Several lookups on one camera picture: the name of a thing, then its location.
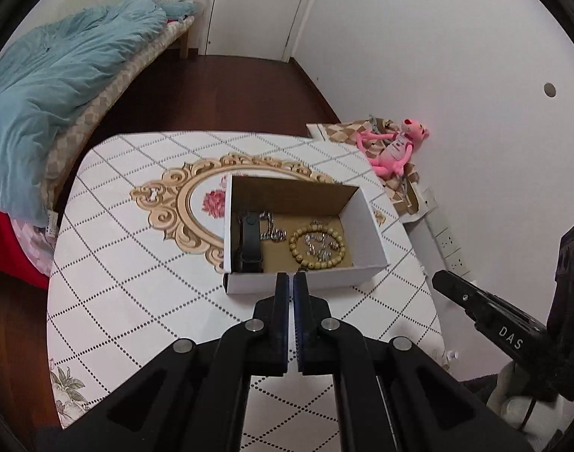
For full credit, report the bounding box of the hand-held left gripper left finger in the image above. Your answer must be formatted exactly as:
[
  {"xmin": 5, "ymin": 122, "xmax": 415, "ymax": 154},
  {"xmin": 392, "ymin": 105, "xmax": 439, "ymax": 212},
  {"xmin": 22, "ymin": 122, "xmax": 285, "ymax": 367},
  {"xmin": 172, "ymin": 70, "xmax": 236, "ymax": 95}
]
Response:
[{"xmin": 68, "ymin": 272, "xmax": 291, "ymax": 452}]

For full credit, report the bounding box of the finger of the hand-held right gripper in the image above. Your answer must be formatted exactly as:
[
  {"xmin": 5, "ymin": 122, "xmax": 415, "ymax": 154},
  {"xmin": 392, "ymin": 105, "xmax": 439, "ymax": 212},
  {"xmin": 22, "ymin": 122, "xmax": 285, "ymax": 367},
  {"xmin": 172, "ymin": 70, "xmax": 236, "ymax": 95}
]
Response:
[{"xmin": 432, "ymin": 270, "xmax": 492, "ymax": 328}]

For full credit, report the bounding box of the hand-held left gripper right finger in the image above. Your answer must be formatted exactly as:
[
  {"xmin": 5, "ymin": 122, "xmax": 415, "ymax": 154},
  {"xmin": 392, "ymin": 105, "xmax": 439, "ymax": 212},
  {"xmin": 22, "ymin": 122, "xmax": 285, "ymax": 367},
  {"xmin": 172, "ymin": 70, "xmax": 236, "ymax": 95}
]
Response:
[{"xmin": 294, "ymin": 272, "xmax": 534, "ymax": 452}]

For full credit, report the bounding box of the wooden bead bracelet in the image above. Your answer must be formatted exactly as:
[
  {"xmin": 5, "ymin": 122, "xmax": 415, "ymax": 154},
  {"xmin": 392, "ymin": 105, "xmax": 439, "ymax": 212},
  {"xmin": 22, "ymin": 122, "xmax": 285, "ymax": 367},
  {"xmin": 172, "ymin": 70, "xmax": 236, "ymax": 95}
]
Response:
[{"xmin": 289, "ymin": 225, "xmax": 346, "ymax": 272}]

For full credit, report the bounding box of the silver chain with charms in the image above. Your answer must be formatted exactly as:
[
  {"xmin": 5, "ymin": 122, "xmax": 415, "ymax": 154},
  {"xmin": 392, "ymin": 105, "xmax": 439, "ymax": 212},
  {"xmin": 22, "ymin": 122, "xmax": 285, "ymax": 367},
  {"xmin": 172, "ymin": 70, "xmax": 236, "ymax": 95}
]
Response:
[{"xmin": 303, "ymin": 233, "xmax": 339, "ymax": 260}]

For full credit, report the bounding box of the black fitness band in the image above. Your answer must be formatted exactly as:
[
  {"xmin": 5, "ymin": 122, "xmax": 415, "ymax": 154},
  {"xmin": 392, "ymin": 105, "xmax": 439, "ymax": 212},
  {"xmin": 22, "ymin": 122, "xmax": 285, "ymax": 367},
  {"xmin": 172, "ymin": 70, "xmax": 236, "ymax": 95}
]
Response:
[{"xmin": 233, "ymin": 213, "xmax": 265, "ymax": 274}]

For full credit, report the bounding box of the chunky silver chain bracelet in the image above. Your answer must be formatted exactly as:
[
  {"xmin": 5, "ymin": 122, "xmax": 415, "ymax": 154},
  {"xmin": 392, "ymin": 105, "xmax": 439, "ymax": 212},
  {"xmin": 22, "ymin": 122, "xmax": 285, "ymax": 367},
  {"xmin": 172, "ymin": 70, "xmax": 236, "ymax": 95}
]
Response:
[{"xmin": 259, "ymin": 212, "xmax": 288, "ymax": 243}]

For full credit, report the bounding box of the white cardboard box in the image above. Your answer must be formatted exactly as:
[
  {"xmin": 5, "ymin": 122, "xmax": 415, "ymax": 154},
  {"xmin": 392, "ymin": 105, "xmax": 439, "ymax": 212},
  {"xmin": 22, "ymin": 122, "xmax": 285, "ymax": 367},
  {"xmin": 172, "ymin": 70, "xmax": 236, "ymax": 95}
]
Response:
[{"xmin": 222, "ymin": 174, "xmax": 391, "ymax": 295}]

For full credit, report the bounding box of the white power strip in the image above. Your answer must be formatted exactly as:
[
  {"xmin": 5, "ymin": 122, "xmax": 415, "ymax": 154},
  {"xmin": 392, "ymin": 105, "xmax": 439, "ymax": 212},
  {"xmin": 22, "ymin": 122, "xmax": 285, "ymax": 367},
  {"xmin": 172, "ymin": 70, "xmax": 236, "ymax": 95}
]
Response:
[{"xmin": 421, "ymin": 187, "xmax": 471, "ymax": 276}]

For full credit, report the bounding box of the pink plush toy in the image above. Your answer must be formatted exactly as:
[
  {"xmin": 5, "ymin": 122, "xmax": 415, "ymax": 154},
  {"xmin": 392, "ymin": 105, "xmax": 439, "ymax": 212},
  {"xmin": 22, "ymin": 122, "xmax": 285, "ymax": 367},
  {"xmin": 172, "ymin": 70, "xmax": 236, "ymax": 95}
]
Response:
[{"xmin": 356, "ymin": 118, "xmax": 431, "ymax": 177}]

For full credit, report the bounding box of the white diamond-patterned tablecloth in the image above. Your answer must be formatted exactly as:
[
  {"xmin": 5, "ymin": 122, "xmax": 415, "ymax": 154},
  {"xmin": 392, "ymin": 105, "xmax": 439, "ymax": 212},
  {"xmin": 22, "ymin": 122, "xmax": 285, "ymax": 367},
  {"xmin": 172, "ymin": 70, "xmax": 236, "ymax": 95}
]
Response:
[{"xmin": 46, "ymin": 131, "xmax": 445, "ymax": 429}]

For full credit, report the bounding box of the pink floral cloth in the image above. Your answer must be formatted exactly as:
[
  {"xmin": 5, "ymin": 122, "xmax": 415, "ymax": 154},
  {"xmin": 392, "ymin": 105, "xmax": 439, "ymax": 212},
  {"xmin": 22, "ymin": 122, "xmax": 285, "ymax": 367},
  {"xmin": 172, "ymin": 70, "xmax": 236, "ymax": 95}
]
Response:
[{"xmin": 11, "ymin": 217, "xmax": 57, "ymax": 276}]

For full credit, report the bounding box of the red cloth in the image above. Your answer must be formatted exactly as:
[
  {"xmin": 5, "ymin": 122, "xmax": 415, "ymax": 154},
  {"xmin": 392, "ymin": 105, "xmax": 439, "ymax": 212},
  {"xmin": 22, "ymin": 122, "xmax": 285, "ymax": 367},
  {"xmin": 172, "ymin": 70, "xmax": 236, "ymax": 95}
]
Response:
[{"xmin": 0, "ymin": 205, "xmax": 50, "ymax": 290}]

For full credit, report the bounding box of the bed with checkered mattress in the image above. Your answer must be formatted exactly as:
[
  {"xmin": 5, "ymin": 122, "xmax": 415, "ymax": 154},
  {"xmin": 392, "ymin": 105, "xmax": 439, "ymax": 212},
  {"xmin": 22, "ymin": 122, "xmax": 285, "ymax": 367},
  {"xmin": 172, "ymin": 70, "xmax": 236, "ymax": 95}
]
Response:
[{"xmin": 44, "ymin": 14, "xmax": 196, "ymax": 208}]

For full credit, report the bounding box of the white door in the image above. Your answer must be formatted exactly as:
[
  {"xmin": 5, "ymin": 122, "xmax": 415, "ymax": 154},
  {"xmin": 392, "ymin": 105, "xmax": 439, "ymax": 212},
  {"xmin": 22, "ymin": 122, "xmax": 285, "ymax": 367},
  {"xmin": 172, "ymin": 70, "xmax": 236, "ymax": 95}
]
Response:
[{"xmin": 204, "ymin": 0, "xmax": 327, "ymax": 62}]

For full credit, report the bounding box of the light blue duvet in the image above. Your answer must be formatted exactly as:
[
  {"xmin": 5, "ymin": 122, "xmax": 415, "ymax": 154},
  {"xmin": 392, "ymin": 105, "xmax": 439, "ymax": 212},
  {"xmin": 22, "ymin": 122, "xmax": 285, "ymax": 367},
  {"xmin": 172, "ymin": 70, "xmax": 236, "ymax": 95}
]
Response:
[{"xmin": 0, "ymin": 0, "xmax": 196, "ymax": 227}]

